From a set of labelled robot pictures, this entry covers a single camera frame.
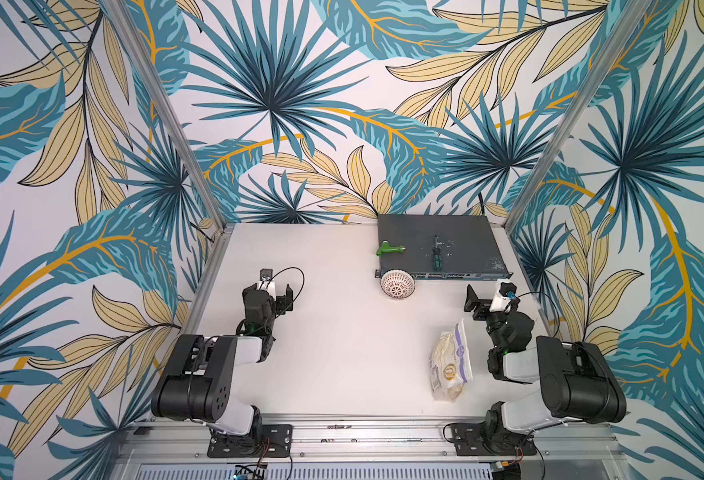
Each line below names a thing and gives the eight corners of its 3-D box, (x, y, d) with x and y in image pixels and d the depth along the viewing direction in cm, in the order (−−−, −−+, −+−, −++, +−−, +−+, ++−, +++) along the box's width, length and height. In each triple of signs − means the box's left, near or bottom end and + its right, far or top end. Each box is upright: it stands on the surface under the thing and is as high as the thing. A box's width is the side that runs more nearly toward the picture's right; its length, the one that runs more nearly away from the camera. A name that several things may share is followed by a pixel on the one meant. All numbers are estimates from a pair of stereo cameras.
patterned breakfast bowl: (381, 297, 100) (382, 292, 97) (379, 274, 105) (380, 269, 103) (415, 297, 100) (416, 292, 97) (411, 275, 106) (413, 269, 103)
